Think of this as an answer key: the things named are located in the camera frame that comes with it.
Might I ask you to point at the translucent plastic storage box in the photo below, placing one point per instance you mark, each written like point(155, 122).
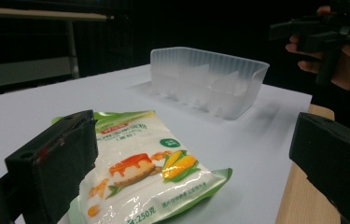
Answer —
point(207, 84)

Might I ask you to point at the metal shelf rack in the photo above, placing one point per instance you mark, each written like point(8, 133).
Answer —
point(26, 46)

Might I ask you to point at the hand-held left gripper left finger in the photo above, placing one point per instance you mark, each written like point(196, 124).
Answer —
point(54, 161)

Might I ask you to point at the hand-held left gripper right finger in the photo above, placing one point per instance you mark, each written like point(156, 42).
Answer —
point(334, 155)

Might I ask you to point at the white and green starch bag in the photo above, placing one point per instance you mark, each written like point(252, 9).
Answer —
point(144, 174)

